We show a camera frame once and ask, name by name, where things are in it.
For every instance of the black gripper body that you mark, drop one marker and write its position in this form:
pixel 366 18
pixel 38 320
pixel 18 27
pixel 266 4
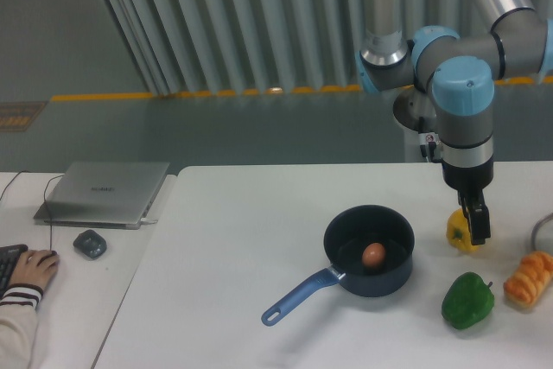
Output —
pixel 469 183

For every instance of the white sleeved forearm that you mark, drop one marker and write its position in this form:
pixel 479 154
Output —
pixel 19 323

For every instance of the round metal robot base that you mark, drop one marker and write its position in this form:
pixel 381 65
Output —
pixel 414 110

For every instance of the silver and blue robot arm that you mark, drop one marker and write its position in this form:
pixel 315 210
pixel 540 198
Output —
pixel 457 74

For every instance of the person's hand on mouse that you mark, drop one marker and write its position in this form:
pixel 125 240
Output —
pixel 35 269

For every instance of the yellow bell pepper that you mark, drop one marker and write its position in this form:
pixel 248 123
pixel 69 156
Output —
pixel 458 234

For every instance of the green bell pepper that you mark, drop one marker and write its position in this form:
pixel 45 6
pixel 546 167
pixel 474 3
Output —
pixel 468 301

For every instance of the orange bread loaf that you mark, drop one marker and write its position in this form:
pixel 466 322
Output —
pixel 528 282

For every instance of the brown egg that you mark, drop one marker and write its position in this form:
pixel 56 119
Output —
pixel 373 256

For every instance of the dark blue saucepan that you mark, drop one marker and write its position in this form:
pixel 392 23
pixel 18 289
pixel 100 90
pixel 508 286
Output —
pixel 345 239

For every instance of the white folded partition panels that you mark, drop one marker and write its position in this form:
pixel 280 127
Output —
pixel 243 46

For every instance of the silver closed laptop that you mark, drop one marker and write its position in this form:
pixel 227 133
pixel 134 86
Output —
pixel 103 194

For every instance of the dark grey small case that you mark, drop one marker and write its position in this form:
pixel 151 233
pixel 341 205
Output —
pixel 90 244

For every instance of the black keyboard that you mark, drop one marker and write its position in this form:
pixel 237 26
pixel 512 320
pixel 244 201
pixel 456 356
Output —
pixel 9 256

